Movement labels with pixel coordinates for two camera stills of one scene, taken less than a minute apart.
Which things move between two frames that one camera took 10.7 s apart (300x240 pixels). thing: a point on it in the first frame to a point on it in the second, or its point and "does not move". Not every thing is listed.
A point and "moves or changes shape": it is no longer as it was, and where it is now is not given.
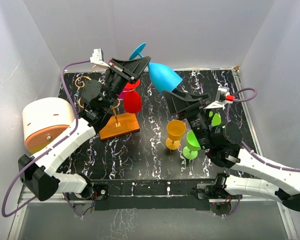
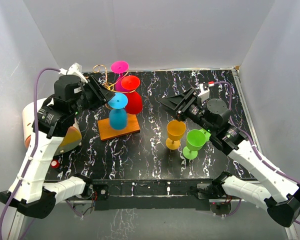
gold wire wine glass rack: [124, 124] does not move
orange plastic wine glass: [175, 129] does not move
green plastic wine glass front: [191, 151] does not move
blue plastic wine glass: [164, 78] to [118, 116]
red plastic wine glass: [133, 98] does not move
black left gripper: [132, 69] to [102, 96]
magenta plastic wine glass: [123, 94] moves or changes shape
